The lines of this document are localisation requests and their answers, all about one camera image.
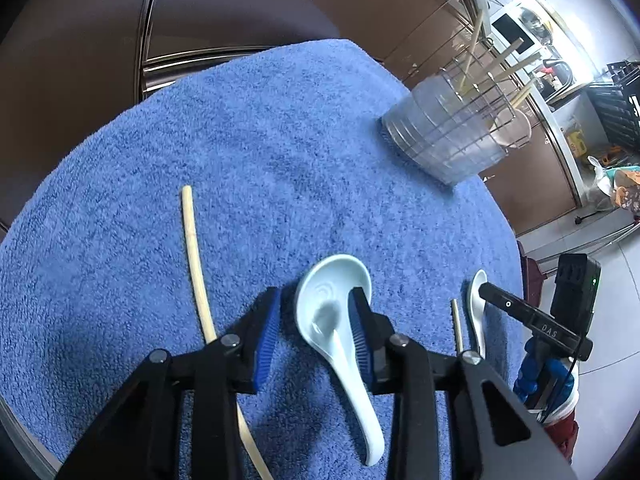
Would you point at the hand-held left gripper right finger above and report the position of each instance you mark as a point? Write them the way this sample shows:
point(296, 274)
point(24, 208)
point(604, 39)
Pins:
point(360, 342)

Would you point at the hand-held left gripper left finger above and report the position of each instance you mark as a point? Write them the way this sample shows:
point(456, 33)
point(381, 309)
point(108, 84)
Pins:
point(265, 345)

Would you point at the white ceramic spoon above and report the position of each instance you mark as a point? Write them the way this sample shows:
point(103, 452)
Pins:
point(325, 300)
point(477, 310)

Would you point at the person's right forearm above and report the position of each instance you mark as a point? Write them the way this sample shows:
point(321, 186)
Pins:
point(562, 435)

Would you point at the person's right hand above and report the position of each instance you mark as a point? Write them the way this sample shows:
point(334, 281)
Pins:
point(526, 375)

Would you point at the red dustpan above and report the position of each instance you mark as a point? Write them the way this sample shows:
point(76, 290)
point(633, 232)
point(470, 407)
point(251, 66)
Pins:
point(529, 272)

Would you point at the hanging patterned cloths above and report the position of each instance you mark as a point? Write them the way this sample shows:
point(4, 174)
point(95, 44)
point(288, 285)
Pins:
point(622, 187)

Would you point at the blue towel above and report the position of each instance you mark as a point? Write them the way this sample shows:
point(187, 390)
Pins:
point(275, 160)

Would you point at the yellow cooking oil bottle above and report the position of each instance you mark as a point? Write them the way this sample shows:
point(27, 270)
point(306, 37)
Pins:
point(577, 142)

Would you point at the black dish rack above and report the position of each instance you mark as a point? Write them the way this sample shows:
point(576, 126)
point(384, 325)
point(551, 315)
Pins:
point(617, 100)

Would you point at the steel faucet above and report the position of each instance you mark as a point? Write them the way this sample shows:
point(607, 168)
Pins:
point(557, 72)

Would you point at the white microwave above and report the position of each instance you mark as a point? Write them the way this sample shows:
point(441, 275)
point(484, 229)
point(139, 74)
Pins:
point(505, 27)

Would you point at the steel bowl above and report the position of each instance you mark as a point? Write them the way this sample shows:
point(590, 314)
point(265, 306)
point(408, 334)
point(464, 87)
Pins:
point(534, 22)

